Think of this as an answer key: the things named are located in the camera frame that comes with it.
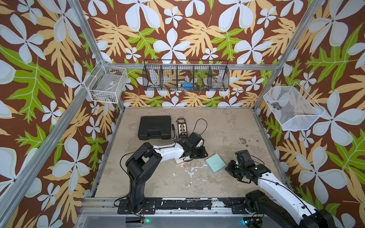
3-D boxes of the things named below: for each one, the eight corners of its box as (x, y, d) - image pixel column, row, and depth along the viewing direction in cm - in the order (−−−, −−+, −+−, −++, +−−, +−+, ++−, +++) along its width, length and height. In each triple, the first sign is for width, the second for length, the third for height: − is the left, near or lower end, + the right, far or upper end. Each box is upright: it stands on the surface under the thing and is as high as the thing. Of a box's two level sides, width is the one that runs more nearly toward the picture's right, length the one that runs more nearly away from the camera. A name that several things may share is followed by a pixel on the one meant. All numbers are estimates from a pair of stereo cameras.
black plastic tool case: (138, 139, 102) (136, 135, 97) (143, 119, 114) (141, 114, 109) (170, 140, 102) (169, 135, 97) (171, 119, 114) (171, 114, 109)
